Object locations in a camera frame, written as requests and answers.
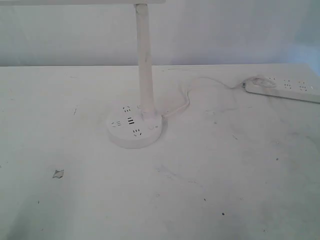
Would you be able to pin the white desk lamp with sockets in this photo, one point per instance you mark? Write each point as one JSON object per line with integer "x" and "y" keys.
{"x": 128, "y": 126}

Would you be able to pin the white plug in strip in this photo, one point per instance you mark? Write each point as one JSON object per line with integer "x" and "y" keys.
{"x": 260, "y": 80}

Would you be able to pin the white power strip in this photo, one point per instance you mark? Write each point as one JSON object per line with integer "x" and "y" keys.
{"x": 293, "y": 89}

